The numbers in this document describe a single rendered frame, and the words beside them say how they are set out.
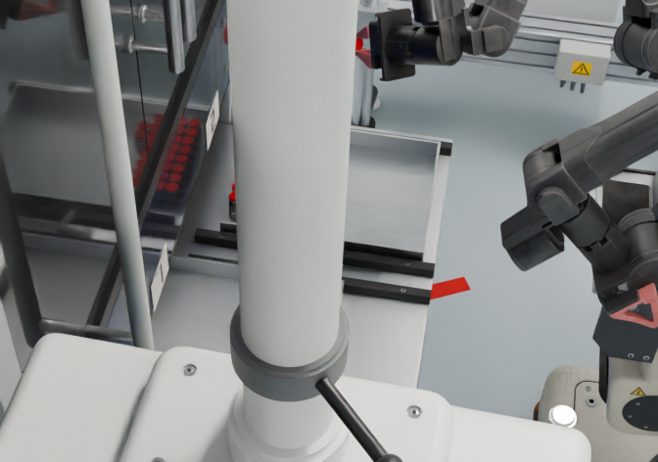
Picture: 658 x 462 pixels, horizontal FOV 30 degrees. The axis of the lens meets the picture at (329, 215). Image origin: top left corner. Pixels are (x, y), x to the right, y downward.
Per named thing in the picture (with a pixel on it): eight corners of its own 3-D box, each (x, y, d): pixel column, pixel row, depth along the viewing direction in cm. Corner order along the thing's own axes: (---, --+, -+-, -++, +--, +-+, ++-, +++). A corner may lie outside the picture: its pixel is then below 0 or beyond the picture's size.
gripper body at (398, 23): (401, 7, 185) (438, 7, 179) (406, 74, 187) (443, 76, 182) (371, 13, 180) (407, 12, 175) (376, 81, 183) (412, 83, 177)
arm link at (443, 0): (511, 48, 175) (487, 40, 183) (501, -33, 171) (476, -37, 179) (434, 66, 172) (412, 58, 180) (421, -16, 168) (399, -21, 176)
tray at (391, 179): (220, 236, 206) (219, 222, 203) (253, 129, 223) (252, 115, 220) (421, 266, 203) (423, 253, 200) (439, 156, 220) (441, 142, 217)
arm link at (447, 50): (445, 70, 173) (471, 60, 177) (438, 23, 171) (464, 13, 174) (409, 69, 178) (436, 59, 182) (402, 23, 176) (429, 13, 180)
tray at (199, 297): (92, 394, 184) (89, 381, 182) (138, 262, 201) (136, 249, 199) (315, 431, 181) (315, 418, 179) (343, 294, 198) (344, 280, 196)
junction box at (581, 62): (553, 79, 298) (559, 51, 291) (554, 66, 301) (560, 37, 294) (602, 86, 297) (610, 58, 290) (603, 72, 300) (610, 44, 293)
